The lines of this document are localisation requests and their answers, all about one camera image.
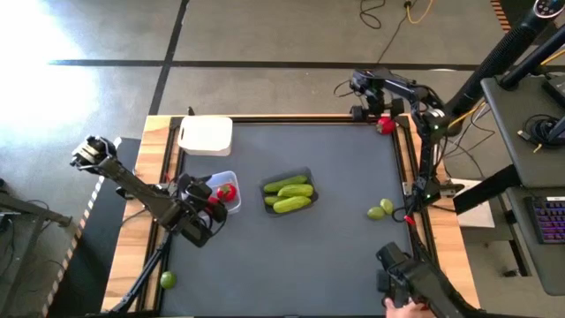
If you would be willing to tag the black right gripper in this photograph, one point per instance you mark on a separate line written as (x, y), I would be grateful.
(377, 99)

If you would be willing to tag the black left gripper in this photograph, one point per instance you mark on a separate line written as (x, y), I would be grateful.
(198, 196)

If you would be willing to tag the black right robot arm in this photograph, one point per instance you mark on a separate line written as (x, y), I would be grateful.
(427, 154)

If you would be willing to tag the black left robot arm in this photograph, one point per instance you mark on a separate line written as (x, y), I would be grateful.
(132, 185)

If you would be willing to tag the clear plastic bin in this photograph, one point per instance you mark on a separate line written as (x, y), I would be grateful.
(234, 206)

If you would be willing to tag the black tray with cucumbers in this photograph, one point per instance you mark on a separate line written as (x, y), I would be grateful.
(311, 176)

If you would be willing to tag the black platform with striped edge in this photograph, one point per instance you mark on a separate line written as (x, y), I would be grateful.
(97, 247)

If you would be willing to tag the grey table mat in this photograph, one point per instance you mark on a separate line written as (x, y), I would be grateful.
(309, 265)

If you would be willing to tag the grey side desk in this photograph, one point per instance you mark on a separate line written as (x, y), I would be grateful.
(507, 132)

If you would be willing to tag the black tower fan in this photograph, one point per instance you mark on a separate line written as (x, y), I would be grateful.
(499, 57)

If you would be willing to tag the black crossbar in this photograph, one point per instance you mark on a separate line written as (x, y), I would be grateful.
(485, 190)

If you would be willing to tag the white box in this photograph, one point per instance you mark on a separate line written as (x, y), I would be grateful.
(476, 218)

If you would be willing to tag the black slanted pole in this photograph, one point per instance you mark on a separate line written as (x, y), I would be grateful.
(529, 62)

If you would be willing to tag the grey metal stand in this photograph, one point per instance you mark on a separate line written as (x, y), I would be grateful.
(26, 209)

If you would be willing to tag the backlit black keyboard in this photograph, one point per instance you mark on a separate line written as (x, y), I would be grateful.
(547, 218)

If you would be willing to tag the person's hand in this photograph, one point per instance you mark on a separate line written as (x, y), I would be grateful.
(404, 311)

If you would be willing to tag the grey keyboard desk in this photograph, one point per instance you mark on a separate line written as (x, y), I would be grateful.
(543, 269)

